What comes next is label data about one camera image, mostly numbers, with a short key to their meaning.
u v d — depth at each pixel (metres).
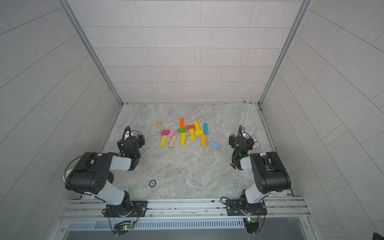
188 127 1.02
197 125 1.02
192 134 0.97
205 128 1.02
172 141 0.94
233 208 0.71
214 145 0.94
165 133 0.99
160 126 1.02
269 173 0.45
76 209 0.71
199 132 0.99
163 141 0.94
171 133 0.99
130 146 0.70
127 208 0.65
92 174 0.45
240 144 0.69
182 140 0.95
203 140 0.96
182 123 1.05
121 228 0.65
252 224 0.69
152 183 0.79
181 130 1.02
